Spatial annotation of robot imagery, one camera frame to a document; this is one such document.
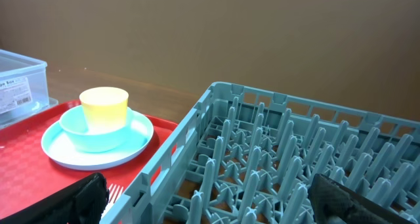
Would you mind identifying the white plastic fork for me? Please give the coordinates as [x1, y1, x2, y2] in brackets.
[101, 184, 124, 218]

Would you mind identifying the red plastic tray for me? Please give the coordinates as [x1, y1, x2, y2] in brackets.
[1, 100, 177, 218]

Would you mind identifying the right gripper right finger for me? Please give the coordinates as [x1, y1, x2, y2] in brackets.
[308, 173, 411, 224]

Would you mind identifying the yellow plastic cup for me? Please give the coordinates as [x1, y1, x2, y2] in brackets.
[79, 87, 129, 134]

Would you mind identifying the clear plastic bin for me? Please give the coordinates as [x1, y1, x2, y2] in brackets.
[0, 50, 58, 129]

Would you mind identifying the light blue plate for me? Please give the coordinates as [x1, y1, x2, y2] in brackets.
[41, 112, 154, 171]

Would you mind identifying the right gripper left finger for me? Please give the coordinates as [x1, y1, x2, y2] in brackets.
[1, 172, 110, 224]

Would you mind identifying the grey dishwasher rack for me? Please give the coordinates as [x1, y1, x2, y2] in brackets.
[103, 82, 419, 223]

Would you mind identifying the light blue bowl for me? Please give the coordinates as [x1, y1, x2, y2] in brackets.
[58, 106, 134, 153]

